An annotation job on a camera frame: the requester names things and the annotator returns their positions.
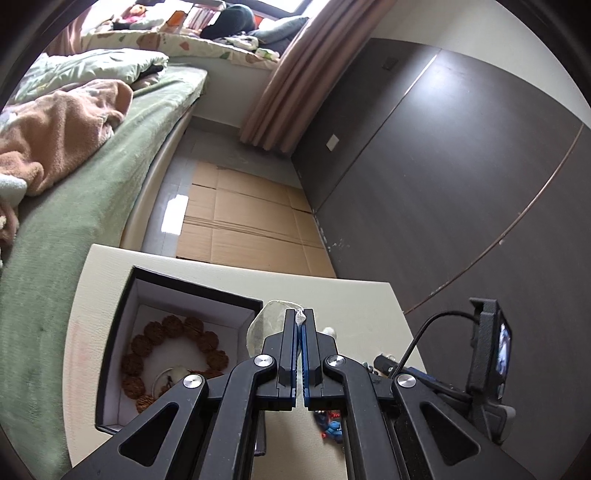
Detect peach fleece blanket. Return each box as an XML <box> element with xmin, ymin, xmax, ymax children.
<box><xmin>0</xmin><ymin>78</ymin><xmax>134</xmax><ymax>199</ymax></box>

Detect white round pendant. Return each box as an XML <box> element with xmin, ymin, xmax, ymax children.
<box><xmin>154</xmin><ymin>366</ymin><xmax>190</xmax><ymax>398</ymax></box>

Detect black garment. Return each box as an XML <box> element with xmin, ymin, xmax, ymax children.
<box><xmin>134</xmin><ymin>65</ymin><xmax>164</xmax><ymax>84</ymax></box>

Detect plush toys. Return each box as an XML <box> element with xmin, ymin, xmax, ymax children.
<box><xmin>111</xmin><ymin>2</ymin><xmax>153</xmax><ymax>28</ymax></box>

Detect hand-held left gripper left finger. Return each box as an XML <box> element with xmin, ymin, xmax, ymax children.
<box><xmin>60</xmin><ymin>309</ymin><xmax>297</xmax><ymax>480</ymax></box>

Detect clear plastic pouch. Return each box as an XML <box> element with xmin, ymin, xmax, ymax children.
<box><xmin>247</xmin><ymin>299</ymin><xmax>308</xmax><ymax>356</ymax></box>

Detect printed window seat cushion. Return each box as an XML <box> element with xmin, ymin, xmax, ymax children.
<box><xmin>81</xmin><ymin>28</ymin><xmax>282</xmax><ymax>70</ymax></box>

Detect pale green patterned quilt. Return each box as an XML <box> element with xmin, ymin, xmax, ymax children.
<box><xmin>9</xmin><ymin>48</ymin><xmax>169</xmax><ymax>104</ymax></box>

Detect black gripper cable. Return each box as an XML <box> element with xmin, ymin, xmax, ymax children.
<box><xmin>398</xmin><ymin>311</ymin><xmax>477</xmax><ymax>371</ymax></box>

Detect black jewelry box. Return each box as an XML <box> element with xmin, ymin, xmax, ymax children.
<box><xmin>95</xmin><ymin>265</ymin><xmax>264</xmax><ymax>437</ymax></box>

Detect flattened cardboard sheets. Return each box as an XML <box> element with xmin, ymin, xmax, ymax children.
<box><xmin>175</xmin><ymin>159</ymin><xmax>338</xmax><ymax>278</ymax></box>

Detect red and blue bead bracelet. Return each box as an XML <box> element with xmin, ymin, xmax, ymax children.
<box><xmin>313</xmin><ymin>408</ymin><xmax>345</xmax><ymax>445</ymax></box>

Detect bed with green sheet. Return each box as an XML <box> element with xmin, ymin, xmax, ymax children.
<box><xmin>0</xmin><ymin>65</ymin><xmax>208</xmax><ymax>462</ymax></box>

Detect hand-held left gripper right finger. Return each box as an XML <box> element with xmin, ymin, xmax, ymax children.
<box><xmin>302</xmin><ymin>310</ymin><xmax>539</xmax><ymax>480</ymax></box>

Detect brown bead bracelet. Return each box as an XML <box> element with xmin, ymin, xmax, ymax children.
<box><xmin>121</xmin><ymin>316</ymin><xmax>229</xmax><ymax>414</ymax></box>

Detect brown pink curtain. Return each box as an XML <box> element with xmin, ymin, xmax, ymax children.
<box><xmin>240</xmin><ymin>0</ymin><xmax>370</xmax><ymax>155</ymax></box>
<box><xmin>46</xmin><ymin>0</ymin><xmax>107</xmax><ymax>58</ymax></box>

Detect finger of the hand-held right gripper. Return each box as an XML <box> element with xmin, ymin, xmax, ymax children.
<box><xmin>403</xmin><ymin>364</ymin><xmax>472</xmax><ymax>408</ymax></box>

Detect pink books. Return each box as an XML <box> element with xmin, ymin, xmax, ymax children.
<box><xmin>187</xmin><ymin>4</ymin><xmax>218</xmax><ymax>28</ymax></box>

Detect dark bag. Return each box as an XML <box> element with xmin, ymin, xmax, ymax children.
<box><xmin>201</xmin><ymin>4</ymin><xmax>256</xmax><ymax>40</ymax></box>

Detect grey pillow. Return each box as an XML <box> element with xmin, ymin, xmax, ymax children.
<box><xmin>252</xmin><ymin>16</ymin><xmax>310</xmax><ymax>44</ymax></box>

